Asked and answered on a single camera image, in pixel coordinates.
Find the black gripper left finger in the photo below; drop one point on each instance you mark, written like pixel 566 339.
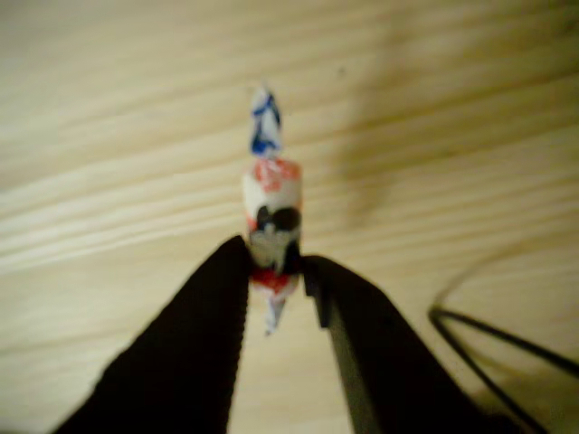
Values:
pixel 181 361

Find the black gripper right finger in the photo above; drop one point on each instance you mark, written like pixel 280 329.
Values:
pixel 389 375

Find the red white candy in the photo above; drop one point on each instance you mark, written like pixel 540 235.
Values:
pixel 271 194

